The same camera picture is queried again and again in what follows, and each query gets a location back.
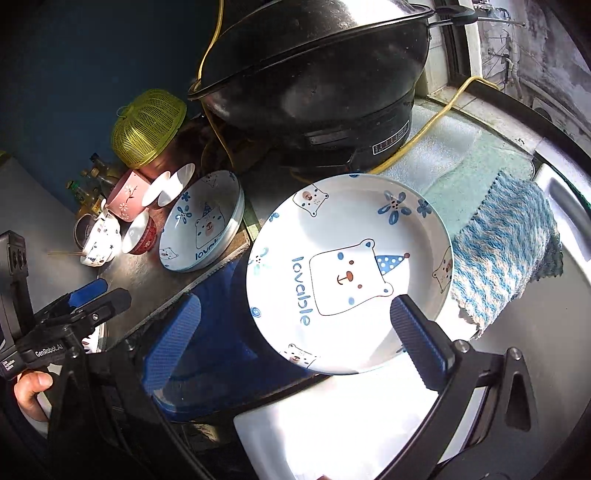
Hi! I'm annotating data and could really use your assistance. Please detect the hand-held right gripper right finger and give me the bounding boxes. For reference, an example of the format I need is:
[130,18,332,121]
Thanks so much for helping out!
[369,293,541,480]

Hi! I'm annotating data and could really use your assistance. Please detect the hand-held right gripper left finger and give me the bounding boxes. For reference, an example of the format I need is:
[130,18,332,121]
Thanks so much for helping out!
[46,293,218,480]

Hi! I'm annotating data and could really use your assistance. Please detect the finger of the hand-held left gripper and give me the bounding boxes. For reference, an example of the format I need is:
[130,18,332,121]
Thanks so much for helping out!
[46,287,133,334]
[34,278,110,325]

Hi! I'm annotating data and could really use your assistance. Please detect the white bear print plate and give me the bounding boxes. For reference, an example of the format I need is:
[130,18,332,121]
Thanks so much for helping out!
[246,173,455,376]
[158,170,242,272]
[185,182,246,274]

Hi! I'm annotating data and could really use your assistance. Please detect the person's left hand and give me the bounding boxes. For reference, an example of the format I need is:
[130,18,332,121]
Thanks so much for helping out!
[13,371,55,423]

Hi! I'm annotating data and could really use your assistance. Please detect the white patterned bowl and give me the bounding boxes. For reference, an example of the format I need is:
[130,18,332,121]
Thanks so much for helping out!
[79,215,122,267]

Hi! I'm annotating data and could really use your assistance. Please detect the small metal bowl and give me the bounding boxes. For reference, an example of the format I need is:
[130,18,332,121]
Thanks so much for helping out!
[74,213,105,250]

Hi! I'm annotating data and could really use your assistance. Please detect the red and white bowl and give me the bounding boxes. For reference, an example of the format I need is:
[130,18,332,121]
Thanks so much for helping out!
[121,210,156,256]

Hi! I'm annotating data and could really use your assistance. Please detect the pink flower print bowl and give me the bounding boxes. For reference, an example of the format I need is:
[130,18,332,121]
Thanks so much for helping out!
[105,170,153,223]

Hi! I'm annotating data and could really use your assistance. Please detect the glass bottles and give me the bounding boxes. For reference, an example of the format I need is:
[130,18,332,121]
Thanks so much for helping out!
[65,152,122,217]

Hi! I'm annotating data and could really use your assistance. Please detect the small white dish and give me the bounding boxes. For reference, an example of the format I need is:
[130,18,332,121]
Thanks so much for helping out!
[141,172,174,208]
[157,163,196,207]

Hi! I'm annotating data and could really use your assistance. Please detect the steel sink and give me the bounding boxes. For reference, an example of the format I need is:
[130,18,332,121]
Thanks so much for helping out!
[443,161,591,467]

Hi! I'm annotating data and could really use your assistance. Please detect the blue and white dishcloth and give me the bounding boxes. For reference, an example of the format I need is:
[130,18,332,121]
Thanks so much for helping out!
[450,172,565,340]

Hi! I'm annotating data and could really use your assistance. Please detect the brown pot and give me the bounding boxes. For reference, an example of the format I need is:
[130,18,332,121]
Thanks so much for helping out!
[139,124,197,185]

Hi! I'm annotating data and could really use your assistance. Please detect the yellow-green plastic basket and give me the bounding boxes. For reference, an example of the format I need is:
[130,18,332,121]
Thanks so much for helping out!
[111,89,188,168]

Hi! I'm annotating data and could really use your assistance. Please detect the pale green foam mat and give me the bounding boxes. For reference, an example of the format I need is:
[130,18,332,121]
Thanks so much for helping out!
[381,99,536,241]

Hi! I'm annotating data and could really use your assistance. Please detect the black electric cooker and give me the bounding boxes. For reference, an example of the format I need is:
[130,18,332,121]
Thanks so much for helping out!
[272,85,416,175]

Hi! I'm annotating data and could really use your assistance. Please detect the window frame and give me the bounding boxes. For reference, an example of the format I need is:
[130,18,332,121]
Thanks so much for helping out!
[425,0,591,153]

